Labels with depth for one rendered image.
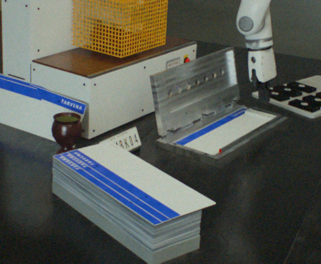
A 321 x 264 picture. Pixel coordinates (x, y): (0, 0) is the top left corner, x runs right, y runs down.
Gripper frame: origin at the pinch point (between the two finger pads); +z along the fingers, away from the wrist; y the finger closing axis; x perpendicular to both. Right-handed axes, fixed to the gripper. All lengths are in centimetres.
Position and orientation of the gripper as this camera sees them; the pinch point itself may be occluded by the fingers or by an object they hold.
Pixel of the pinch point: (264, 95)
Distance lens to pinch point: 229.0
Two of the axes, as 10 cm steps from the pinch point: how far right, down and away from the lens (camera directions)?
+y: 5.7, -2.7, 7.8
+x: -8.1, -0.5, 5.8
